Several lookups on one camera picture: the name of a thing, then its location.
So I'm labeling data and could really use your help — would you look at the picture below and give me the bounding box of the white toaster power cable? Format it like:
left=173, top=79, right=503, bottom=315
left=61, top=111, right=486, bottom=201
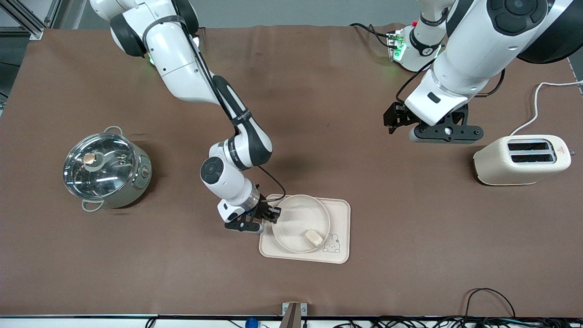
left=509, top=81, right=583, bottom=136

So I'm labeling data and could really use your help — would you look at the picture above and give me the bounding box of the translucent white round plate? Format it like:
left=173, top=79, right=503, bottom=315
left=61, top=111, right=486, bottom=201
left=272, top=195, right=331, bottom=254

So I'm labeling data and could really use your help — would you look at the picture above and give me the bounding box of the cream two-slot toaster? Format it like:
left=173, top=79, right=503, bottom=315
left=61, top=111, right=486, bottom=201
left=473, top=134, right=572, bottom=186

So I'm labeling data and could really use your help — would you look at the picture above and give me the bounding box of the green-lit controller box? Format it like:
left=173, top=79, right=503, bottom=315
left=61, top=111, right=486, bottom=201
left=386, top=29, right=407, bottom=62

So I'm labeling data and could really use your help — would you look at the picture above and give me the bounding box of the cream rectangular tray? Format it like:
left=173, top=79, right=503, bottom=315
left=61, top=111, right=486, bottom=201
left=259, top=195, right=351, bottom=265

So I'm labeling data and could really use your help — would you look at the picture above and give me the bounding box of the black cable at controller box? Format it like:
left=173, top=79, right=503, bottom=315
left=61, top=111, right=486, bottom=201
left=349, top=23, right=398, bottom=49

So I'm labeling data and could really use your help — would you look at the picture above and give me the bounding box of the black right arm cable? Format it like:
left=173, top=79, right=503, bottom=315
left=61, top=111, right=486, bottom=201
left=180, top=18, right=286, bottom=203

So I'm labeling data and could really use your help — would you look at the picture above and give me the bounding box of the aluminium frame profile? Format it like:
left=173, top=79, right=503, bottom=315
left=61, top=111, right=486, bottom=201
left=0, top=0, right=63, bottom=40

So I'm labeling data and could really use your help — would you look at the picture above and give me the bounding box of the brown table cover mat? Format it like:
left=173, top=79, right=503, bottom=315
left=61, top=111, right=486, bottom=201
left=0, top=24, right=583, bottom=318

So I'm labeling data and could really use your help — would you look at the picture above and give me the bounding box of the steel pot with grey handles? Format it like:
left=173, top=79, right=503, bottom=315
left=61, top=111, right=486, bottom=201
left=63, top=126, right=153, bottom=213

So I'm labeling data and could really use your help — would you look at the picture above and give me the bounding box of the black looped cable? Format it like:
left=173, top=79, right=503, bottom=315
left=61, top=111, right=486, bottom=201
left=464, top=287, right=517, bottom=319

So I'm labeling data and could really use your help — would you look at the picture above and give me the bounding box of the black cable bundle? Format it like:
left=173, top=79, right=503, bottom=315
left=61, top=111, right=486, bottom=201
left=332, top=316, right=583, bottom=328

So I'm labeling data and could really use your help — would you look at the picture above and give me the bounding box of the glass pot lid with knob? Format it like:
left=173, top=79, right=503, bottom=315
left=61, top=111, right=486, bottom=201
left=63, top=133, right=137, bottom=200

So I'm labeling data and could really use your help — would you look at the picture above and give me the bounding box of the metal table edge bracket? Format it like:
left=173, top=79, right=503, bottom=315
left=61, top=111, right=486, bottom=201
left=281, top=302, right=308, bottom=328

